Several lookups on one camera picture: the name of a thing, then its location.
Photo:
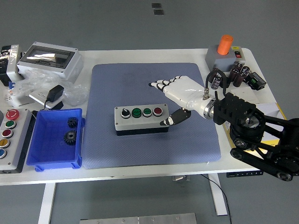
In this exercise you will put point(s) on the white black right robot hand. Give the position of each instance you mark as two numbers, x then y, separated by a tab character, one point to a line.
184	93

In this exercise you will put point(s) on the grey four-button control box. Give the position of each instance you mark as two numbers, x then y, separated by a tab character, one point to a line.
140	120

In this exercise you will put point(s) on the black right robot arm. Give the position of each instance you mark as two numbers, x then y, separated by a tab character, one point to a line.
247	116

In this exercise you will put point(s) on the grey five-button control box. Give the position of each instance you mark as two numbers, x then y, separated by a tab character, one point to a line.
14	142

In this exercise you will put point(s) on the dark brown capacitor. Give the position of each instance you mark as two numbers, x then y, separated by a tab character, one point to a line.
239	79
238	66
233	74
217	82
214	76
245	70

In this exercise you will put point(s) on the orange cylinder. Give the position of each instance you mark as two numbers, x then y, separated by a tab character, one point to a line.
224	45

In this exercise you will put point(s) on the blue-grey textured mat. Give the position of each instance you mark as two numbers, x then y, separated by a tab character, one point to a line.
140	149

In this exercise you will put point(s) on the black module with green terminal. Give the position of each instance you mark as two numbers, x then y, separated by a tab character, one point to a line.
255	81

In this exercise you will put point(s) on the dark floor socket cover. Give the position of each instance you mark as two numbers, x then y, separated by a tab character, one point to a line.
158	12
156	5

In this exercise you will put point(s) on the yellow white cardboard box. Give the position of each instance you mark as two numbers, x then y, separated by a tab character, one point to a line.
271	108

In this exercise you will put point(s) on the black table height controller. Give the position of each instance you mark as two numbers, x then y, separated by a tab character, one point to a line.
243	174

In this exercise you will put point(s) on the white table leg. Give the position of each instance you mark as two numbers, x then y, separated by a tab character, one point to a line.
218	196
46	203

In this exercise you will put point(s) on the clear plastic bag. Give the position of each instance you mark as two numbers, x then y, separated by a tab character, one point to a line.
74	93

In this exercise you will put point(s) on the small black gear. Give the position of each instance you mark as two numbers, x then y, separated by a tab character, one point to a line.
72	122

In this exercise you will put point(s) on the large black gear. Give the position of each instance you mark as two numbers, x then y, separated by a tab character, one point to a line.
70	137

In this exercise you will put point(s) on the black power adapter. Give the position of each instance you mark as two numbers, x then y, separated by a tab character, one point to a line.
54	93

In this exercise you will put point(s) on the grey metal plate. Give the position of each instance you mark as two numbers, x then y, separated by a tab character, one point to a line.
137	219

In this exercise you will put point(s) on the blue plastic bin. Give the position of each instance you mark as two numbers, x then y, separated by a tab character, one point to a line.
53	149

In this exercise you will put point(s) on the white breaker with blue lever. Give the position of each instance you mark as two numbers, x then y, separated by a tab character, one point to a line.
11	95

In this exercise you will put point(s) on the black electrical device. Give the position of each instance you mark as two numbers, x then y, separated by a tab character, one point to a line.
3	65

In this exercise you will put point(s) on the grey switch box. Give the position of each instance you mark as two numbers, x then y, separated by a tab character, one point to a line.
225	61

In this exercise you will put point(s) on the white wall switch plate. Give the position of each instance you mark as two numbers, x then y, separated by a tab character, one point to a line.
245	92

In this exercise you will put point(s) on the metal bracket under table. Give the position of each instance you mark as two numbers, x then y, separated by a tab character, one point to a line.
181	178

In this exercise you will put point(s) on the grey enclosure with clear lid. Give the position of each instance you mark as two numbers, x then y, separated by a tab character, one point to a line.
50	60

